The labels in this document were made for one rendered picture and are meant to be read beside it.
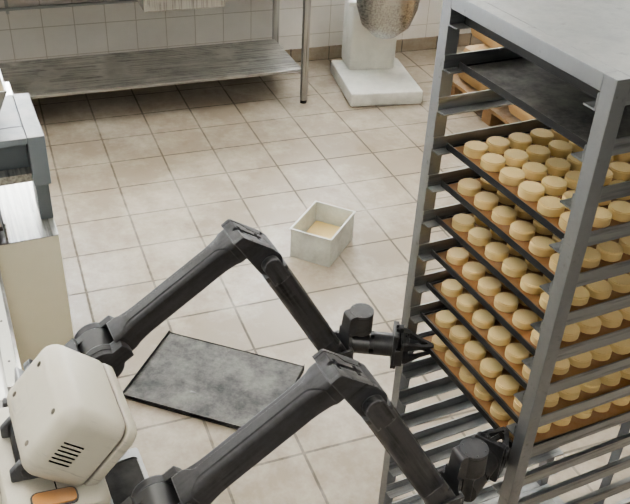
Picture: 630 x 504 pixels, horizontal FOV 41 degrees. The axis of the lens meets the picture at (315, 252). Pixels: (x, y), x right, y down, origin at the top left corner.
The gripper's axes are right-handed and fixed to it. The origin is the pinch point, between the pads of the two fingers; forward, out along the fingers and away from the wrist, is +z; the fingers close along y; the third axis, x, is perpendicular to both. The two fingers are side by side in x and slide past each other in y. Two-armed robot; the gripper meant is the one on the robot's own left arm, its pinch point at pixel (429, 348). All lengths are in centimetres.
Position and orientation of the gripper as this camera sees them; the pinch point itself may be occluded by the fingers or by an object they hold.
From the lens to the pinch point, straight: 205.5
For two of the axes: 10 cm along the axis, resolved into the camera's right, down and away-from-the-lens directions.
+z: 10.0, 0.9, -0.4
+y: 0.5, -8.3, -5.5
